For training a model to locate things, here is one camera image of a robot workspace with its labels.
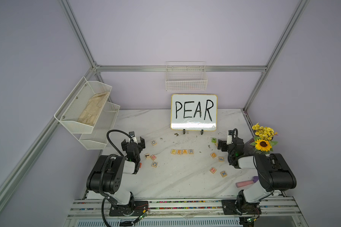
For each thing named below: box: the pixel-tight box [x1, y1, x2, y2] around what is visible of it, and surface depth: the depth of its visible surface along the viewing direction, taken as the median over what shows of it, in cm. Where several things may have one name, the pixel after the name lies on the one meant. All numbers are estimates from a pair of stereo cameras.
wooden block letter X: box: [219, 170, 228, 178], surface depth 87 cm
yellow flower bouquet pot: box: [250, 122, 279, 155], surface depth 78 cm
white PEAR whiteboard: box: [170, 93, 218, 132], surface depth 106 cm
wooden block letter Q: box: [151, 161, 159, 168], surface depth 90 cm
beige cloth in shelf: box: [77, 91, 110, 127], surface depth 80 cm
